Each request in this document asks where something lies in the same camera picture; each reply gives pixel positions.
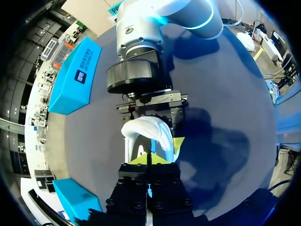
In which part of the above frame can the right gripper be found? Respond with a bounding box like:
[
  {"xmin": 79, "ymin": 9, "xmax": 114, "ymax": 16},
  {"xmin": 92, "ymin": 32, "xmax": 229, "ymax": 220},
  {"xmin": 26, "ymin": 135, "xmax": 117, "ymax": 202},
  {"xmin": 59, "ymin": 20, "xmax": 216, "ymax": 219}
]
[{"xmin": 106, "ymin": 48, "xmax": 189, "ymax": 155}]

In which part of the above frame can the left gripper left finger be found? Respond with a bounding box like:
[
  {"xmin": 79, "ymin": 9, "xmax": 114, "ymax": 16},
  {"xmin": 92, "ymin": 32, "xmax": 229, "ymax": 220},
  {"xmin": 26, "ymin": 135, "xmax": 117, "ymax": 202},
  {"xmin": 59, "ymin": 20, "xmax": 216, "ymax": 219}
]
[{"xmin": 105, "ymin": 153, "xmax": 149, "ymax": 221}]

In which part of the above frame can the teal box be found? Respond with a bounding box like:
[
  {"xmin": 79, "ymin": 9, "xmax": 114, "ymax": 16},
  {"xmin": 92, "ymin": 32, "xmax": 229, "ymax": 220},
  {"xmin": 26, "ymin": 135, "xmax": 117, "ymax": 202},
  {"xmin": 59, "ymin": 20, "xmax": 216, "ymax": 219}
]
[
  {"xmin": 48, "ymin": 36, "xmax": 103, "ymax": 116},
  {"xmin": 52, "ymin": 178, "xmax": 104, "ymax": 224}
]

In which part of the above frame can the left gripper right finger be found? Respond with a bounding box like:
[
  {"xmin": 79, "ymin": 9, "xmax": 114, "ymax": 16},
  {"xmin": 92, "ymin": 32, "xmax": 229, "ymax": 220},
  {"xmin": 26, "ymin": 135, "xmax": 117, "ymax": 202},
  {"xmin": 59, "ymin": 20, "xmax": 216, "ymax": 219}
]
[{"xmin": 148, "ymin": 153, "xmax": 194, "ymax": 220}]

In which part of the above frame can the blue and black insole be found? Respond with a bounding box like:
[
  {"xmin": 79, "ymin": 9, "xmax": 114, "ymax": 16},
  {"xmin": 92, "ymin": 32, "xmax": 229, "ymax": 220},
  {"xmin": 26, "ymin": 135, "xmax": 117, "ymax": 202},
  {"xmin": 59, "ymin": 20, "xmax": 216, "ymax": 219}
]
[{"xmin": 133, "ymin": 135, "xmax": 157, "ymax": 163}]

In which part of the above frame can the white cable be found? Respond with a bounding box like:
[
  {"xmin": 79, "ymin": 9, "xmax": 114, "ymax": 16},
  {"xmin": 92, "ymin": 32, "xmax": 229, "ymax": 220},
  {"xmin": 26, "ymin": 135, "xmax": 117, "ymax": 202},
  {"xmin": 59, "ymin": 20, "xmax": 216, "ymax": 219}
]
[{"xmin": 221, "ymin": 0, "xmax": 243, "ymax": 27}]

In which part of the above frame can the white shoe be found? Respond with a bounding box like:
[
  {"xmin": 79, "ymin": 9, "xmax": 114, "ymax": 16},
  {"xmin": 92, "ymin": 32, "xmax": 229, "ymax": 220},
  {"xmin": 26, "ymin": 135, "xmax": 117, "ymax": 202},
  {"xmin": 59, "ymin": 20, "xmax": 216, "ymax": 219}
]
[{"xmin": 121, "ymin": 117, "xmax": 182, "ymax": 165}]

